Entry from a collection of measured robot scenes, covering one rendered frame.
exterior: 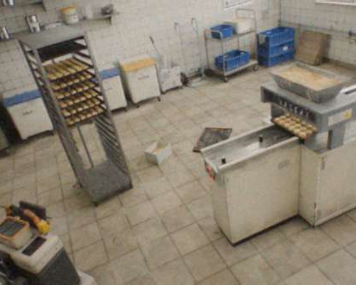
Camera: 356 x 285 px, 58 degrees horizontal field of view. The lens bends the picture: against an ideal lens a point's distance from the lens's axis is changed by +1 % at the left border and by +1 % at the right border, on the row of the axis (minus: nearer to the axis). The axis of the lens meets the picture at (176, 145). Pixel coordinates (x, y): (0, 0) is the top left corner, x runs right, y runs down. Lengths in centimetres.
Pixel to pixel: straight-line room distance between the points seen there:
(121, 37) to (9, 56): 185
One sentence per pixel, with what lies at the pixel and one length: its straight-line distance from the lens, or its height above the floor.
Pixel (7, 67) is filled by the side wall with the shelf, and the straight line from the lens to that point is 604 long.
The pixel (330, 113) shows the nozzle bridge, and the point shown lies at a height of 116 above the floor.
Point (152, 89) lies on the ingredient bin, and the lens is 578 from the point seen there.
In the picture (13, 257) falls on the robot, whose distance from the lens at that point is 244.
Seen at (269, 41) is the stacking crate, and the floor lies 50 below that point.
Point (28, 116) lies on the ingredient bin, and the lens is 559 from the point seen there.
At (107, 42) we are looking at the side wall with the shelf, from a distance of 608.
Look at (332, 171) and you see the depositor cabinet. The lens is 283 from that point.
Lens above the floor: 230
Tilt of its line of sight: 31 degrees down
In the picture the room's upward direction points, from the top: 11 degrees counter-clockwise
